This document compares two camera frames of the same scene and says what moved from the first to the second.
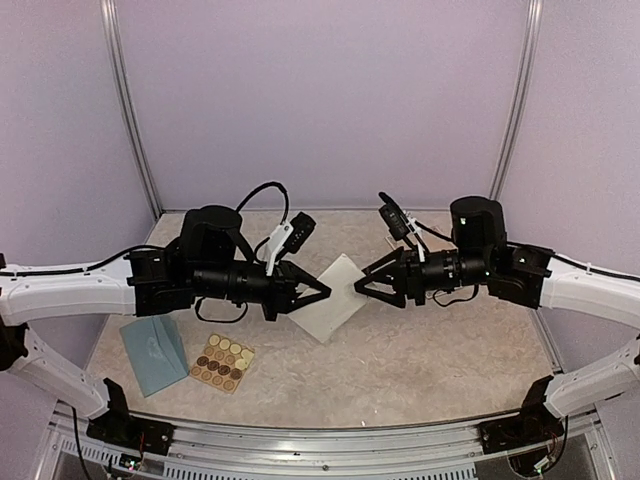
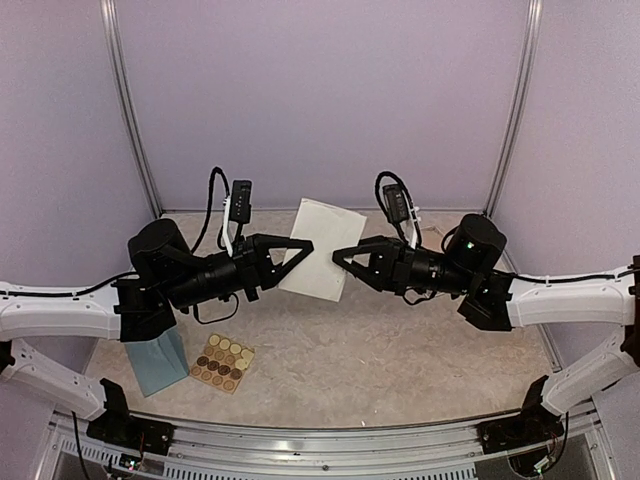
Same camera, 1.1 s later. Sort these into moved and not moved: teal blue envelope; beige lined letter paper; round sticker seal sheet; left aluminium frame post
Moved: beige lined letter paper
Not moved: round sticker seal sheet; left aluminium frame post; teal blue envelope
